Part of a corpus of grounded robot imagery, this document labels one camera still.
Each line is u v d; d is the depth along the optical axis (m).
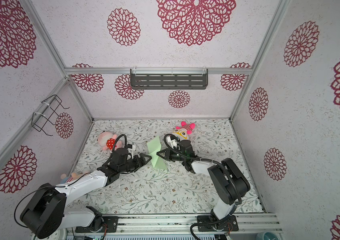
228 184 0.47
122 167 0.68
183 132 1.03
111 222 0.75
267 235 0.68
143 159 0.76
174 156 0.78
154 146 0.92
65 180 0.82
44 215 0.42
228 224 0.73
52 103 0.81
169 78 0.92
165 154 0.81
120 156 0.64
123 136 0.72
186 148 0.71
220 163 0.52
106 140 1.00
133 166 0.75
